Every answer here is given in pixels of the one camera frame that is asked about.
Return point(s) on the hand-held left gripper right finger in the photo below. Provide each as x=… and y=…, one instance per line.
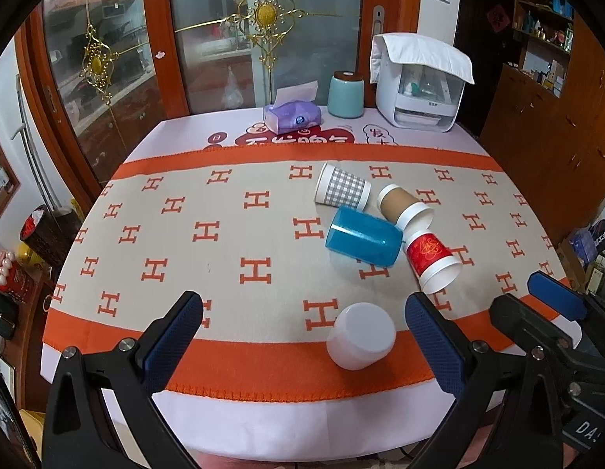
x=434, y=347

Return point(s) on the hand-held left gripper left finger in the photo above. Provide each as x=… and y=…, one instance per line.
x=173, y=337

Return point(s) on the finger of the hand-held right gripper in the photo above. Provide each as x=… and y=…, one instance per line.
x=556, y=294
x=522, y=317

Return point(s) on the white plastic cup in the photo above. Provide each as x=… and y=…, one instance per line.
x=358, y=339

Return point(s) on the red paper cup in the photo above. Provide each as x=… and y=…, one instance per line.
x=429, y=254

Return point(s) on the blue plastic cup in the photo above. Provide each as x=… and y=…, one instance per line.
x=366, y=242

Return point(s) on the brown paper cup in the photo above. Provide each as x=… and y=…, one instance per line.
x=397, y=202

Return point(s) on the grey checked paper cup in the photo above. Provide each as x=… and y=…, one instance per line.
x=344, y=188

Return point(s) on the blue cardboard box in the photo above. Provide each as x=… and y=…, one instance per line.
x=583, y=246

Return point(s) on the orange patterned blanket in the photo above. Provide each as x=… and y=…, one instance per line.
x=224, y=234

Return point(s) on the wooden cabinet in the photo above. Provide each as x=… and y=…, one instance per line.
x=551, y=156

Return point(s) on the dark woven basket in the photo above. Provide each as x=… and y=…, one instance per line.
x=43, y=239

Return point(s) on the red box of white balls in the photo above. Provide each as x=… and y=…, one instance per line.
x=9, y=273

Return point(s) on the wooden glass sliding door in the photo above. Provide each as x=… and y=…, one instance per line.
x=121, y=107
x=307, y=44

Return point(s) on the white countertop storage box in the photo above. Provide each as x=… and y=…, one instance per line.
x=419, y=102

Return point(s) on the purple tissue box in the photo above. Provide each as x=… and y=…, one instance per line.
x=292, y=117

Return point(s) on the teal canister with brown lid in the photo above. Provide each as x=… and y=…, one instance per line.
x=346, y=97

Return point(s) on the white folded towel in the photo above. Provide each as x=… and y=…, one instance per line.
x=419, y=51

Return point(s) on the red diamond paper decoration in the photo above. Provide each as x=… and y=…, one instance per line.
x=498, y=17

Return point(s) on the gold door ornament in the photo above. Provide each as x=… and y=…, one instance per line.
x=265, y=12
x=94, y=63

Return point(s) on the wooden picture frame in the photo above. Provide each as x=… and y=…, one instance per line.
x=1, y=176

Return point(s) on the wooden wall shelf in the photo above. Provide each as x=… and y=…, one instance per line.
x=544, y=19

